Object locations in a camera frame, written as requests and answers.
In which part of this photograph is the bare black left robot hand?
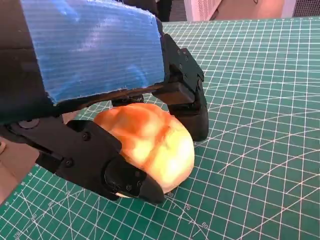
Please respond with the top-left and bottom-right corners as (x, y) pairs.
(0, 0), (210, 204)

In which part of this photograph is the round bread bun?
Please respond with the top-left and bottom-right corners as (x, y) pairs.
(92, 102), (196, 200)

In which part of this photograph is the white perforated metal cabinet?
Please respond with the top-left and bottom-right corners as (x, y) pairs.
(183, 0), (223, 22)

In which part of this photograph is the green cutting mat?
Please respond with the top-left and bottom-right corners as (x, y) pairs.
(0, 16), (320, 240)

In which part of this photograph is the white cabinet dark mesh door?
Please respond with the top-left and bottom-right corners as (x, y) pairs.
(279, 0), (320, 19)

